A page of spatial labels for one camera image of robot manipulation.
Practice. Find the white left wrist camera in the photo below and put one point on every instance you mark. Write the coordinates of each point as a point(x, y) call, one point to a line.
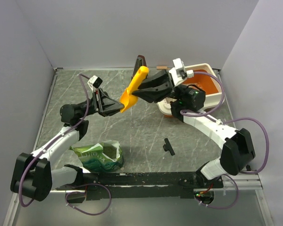
point(94, 82)

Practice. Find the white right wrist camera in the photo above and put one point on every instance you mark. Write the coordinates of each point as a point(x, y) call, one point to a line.
point(178, 72)

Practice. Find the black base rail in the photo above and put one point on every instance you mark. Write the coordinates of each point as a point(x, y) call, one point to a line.
point(144, 185)

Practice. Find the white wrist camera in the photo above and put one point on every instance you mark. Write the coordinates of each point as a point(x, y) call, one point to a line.
point(178, 72)
point(94, 82)

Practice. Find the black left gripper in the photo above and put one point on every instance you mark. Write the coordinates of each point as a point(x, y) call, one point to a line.
point(104, 105)

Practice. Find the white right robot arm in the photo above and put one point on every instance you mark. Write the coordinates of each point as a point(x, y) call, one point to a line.
point(237, 149)

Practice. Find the orange white litter box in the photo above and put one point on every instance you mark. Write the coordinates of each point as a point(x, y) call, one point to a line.
point(206, 83)

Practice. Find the beige litter in box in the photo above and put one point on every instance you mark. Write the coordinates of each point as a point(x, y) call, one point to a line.
point(169, 100)

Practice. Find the yellow plastic scoop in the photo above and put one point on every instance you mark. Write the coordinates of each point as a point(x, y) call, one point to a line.
point(127, 98)

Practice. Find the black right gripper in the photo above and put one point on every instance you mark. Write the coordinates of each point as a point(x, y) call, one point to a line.
point(155, 94)

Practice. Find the green litter bag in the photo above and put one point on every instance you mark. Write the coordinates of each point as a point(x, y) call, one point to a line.
point(101, 157)

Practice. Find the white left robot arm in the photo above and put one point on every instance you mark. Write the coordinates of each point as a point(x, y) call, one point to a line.
point(33, 176)

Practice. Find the small wooden block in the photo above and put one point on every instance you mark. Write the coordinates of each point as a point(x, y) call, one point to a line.
point(161, 67)

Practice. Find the black bag clip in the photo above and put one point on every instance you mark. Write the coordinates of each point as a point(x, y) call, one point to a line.
point(167, 147)

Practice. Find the brown wooden metronome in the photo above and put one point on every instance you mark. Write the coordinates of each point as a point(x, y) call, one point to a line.
point(140, 61)

